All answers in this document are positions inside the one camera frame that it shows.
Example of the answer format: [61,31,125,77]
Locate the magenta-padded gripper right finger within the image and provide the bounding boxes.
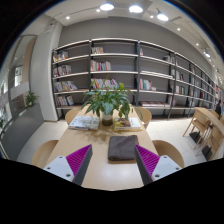
[133,144,183,186]

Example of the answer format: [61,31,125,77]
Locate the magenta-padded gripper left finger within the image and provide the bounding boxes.
[43,143,94,187]

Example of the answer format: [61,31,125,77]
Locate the zigzag striped grey-backed towel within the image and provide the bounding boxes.
[107,134,140,162]

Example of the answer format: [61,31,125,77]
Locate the large white magazine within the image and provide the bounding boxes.
[68,115,101,131]

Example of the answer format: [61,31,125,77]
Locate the yellow book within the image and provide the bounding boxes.
[113,125,143,132]

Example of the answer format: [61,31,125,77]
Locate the book with painted cover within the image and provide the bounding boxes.
[113,116,143,130]

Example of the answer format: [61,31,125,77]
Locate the light wooden side table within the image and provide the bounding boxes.
[196,106,224,134]

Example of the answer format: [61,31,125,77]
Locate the small green potted plant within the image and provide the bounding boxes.
[24,91,40,108]

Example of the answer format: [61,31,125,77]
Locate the grey bookshelf unit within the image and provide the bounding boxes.
[50,37,224,120]

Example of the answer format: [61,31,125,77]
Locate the ceiling lights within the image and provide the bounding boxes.
[64,2,214,58]

